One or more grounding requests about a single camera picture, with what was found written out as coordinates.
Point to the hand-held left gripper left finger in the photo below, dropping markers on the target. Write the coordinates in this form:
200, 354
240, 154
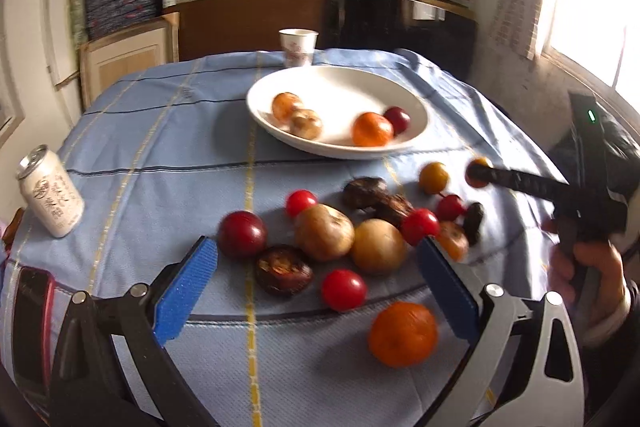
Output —
187, 292

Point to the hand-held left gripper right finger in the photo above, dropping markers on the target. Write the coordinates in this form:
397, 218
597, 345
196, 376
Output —
447, 292

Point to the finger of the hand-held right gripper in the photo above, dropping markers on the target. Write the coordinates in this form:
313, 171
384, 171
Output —
520, 184

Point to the orange cherry tomato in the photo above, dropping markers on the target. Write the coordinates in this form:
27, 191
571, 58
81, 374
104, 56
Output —
474, 171

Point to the dark red plum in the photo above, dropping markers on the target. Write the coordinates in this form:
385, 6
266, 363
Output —
400, 119
242, 233

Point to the white oval plate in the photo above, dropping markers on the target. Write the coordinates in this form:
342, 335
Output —
340, 87

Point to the person's right hand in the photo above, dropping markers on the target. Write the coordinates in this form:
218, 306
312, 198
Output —
602, 277

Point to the pale orange fruit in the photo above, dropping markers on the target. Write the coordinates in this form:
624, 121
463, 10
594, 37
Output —
455, 244

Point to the orange mandarin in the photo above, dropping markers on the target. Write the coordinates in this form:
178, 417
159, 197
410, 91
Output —
402, 333
372, 130

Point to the red cherry tomato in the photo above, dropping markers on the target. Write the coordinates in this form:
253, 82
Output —
450, 207
343, 289
420, 227
301, 202

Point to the yellow-orange cherry tomato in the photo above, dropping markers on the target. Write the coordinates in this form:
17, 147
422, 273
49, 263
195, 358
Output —
433, 177

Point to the phone in red case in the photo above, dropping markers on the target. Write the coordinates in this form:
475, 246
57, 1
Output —
30, 322

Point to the blue checked tablecloth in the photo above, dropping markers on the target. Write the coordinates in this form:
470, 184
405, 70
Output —
175, 132

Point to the white drink can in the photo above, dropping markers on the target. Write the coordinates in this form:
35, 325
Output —
50, 197

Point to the dark red object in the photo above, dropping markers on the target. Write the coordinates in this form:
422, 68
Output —
12, 232

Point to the black glossy panel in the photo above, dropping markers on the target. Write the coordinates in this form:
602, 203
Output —
400, 37

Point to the speckled orange fruit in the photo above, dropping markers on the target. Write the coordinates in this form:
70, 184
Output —
285, 106

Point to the light wooden framed panel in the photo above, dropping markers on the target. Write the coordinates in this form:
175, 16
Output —
125, 57

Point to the printed paper cup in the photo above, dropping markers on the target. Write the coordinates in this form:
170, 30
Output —
298, 49

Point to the brown board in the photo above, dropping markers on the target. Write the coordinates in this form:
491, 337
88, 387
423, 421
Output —
240, 22

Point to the stack of blue patterned boxes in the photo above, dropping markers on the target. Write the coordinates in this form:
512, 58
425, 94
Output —
120, 7

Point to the white moulding strip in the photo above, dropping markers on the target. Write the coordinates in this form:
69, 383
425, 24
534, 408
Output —
50, 17

